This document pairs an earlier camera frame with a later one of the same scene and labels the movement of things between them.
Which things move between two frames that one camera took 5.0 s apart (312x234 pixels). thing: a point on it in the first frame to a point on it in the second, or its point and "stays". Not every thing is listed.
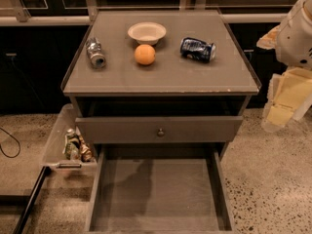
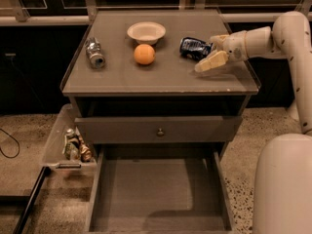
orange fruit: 144,55 stays
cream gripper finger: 289,95 to 214,59
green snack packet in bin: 71,144 stays
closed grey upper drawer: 152,130 stays
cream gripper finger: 269,40 to 217,41
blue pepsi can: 197,49 stays
